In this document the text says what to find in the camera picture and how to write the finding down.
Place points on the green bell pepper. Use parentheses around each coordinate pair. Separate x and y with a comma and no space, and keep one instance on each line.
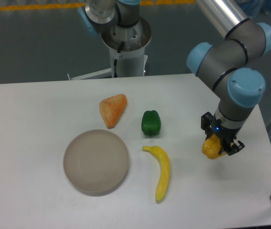
(151,123)

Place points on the beige round plate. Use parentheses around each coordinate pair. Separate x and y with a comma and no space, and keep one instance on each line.
(96,162)

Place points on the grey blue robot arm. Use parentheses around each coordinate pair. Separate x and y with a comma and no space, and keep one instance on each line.
(222,68)

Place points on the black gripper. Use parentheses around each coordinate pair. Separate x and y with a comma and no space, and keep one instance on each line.
(227,136)

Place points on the yellow banana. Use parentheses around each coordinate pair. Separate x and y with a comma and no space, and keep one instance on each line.
(165,170)

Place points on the orange triangular bread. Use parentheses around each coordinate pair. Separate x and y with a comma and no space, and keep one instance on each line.
(112,108)

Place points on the yellow bell pepper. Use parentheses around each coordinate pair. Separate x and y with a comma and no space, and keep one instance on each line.
(212,148)

